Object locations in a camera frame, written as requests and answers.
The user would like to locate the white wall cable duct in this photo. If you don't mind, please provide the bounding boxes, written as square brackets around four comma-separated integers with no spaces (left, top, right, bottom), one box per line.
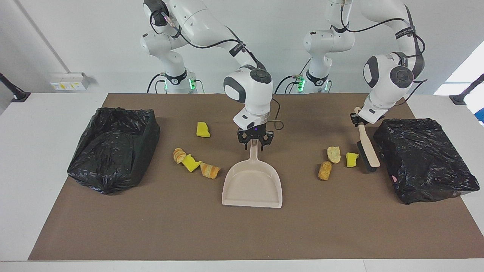
[14,0,72,74]

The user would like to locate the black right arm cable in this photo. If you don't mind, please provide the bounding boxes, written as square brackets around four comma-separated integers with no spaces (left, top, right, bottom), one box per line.
[150,9,284,131]

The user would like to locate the beige plastic dustpan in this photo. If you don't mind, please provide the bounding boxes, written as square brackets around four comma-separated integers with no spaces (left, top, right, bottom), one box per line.
[222,139,283,209]

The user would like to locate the black bagged pink bin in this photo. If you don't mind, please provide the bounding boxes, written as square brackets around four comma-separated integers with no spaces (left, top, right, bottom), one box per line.
[373,118,480,205]

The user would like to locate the beige brush black bristles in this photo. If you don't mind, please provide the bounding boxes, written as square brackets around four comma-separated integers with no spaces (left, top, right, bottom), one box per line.
[354,107,381,173]

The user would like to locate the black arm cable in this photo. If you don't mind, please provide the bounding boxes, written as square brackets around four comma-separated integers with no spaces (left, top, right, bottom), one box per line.
[150,9,284,131]
[338,0,428,106]

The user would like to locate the black base power cable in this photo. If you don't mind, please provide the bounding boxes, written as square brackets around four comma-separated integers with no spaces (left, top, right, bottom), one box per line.
[274,76,304,94]
[146,74,164,94]

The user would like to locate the brown toy bread roll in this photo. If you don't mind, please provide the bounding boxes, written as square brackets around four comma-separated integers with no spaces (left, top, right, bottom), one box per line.
[318,161,332,181]

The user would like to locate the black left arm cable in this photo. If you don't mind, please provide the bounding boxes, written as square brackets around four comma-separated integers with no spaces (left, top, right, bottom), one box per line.
[338,0,428,106]

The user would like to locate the white wall outlet box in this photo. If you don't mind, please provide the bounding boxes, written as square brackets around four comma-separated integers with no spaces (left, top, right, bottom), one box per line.
[50,73,90,91]

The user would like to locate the brown table mat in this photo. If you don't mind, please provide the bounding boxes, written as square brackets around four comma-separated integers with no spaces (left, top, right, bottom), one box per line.
[28,93,484,261]

